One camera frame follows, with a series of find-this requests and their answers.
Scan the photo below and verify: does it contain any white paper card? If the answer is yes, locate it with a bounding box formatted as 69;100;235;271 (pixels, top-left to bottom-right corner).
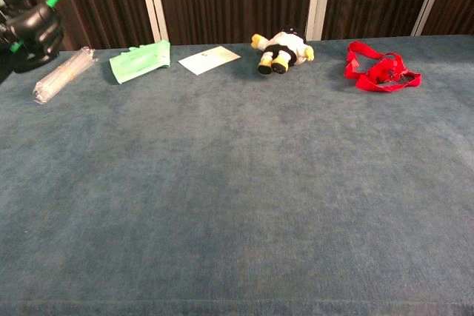
178;45;242;75

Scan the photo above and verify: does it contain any blue table cloth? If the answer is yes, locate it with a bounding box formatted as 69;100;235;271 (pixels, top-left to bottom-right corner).
0;34;474;316

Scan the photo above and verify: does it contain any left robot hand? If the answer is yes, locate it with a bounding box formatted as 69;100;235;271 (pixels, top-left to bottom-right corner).
0;0;64;75

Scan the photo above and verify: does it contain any clear plastic straw bundle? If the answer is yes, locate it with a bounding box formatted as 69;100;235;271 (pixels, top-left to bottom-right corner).
32;46;99;105

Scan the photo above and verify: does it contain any green plastic glove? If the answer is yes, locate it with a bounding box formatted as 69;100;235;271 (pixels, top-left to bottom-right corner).
109;39;172;85

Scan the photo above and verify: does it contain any plush doll white shirt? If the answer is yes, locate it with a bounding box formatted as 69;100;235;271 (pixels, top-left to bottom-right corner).
250;25;316;75

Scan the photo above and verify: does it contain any red lanyard strap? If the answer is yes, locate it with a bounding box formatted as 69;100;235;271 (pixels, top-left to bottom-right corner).
344;41;423;93

